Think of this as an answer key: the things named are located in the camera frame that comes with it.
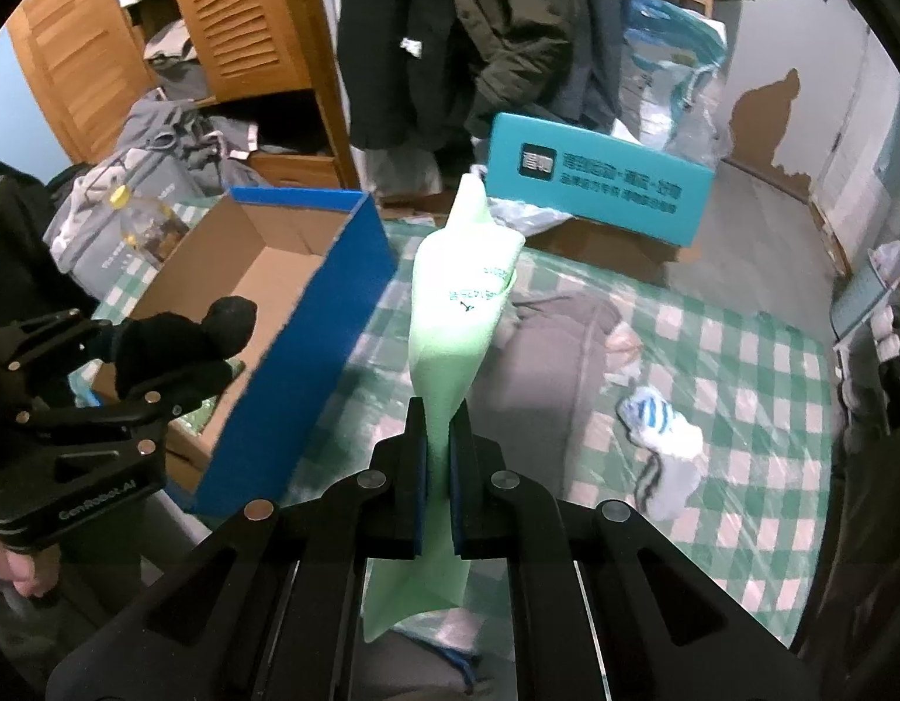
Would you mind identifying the white plastic bag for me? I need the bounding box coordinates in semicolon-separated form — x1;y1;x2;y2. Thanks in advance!
486;197;575;235

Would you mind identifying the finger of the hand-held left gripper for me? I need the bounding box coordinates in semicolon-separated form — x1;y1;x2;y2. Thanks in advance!
0;310;130;410
15;361;236;469

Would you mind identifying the brown cardboard box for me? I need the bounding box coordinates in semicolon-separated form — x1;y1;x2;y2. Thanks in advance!
380;208;681;286

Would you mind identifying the black hanging coat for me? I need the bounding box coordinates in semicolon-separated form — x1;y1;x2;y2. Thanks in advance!
337;0;480;154

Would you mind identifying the small white bag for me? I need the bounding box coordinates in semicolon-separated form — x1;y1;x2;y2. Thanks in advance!
866;237;900;286

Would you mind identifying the large blue white bag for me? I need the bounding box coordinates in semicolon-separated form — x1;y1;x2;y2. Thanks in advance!
625;0;729;154

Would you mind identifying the green glitter cloth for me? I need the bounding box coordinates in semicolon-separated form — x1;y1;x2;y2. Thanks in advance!
179;394;224;439

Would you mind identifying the teal printed cardboard box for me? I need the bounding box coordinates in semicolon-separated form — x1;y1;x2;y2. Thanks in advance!
486;112;716;249

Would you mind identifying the pile of wardrobe clothes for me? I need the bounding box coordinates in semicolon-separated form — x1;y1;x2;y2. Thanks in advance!
139;15;217;103

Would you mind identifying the pale long hanging garment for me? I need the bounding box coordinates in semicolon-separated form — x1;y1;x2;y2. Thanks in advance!
358;142;447;198

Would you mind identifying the wooden wardrobe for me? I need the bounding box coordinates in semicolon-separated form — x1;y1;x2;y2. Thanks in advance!
139;0;364;195

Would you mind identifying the yellow capped plastic bottle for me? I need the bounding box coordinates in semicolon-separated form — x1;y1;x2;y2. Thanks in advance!
108;185;195;268

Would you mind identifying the white door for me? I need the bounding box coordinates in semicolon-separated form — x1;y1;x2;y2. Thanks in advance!
815;15;900;235

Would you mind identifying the light blue bin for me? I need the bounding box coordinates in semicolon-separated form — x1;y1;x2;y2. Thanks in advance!
830;259;896;341

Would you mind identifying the person's left hand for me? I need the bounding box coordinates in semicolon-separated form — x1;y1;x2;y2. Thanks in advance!
0;526;49;600

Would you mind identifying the clear plastic bag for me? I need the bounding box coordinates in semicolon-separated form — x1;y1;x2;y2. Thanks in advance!
669;88;736;169

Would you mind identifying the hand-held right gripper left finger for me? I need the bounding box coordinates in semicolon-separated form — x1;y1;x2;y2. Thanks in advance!
44;394;431;701

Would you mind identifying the black sock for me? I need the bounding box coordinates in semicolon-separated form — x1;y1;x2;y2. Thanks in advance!
114;296;259;410

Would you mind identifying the olive green hanging jacket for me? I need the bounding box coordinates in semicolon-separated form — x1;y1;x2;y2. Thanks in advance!
450;0;590;143

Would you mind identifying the wooden louvered wardrobe door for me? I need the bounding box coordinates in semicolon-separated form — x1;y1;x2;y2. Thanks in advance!
158;0;327;99
4;0;159;165

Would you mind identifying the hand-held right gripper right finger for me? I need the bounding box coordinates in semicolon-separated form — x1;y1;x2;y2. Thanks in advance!
450;398;816;701

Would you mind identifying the light green garment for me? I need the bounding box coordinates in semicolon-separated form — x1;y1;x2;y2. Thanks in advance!
358;166;525;647

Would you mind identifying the grey hoodie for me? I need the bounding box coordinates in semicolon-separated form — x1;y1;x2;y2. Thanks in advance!
117;91;276;191

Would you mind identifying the navy hanging coat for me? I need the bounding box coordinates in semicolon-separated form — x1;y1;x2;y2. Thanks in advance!
567;0;645;129

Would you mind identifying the white crumpled garment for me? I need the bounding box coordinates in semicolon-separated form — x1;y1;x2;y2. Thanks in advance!
44;161;140;249

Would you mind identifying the long grey sock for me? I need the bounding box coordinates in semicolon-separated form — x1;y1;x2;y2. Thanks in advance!
465;292;626;410

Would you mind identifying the dark cloth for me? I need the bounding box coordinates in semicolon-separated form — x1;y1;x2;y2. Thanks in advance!
808;350;900;673

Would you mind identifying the blue cardboard shoe box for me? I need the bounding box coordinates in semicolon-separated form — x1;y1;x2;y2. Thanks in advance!
124;186;399;519

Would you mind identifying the white blue striped sock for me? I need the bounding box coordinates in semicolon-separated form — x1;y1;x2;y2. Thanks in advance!
614;386;707;523

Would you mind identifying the black backpack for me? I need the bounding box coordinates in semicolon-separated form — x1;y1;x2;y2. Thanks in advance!
0;150;101;352

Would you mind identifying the group of shoes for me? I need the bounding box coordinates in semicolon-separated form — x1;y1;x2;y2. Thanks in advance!
840;299;900;425

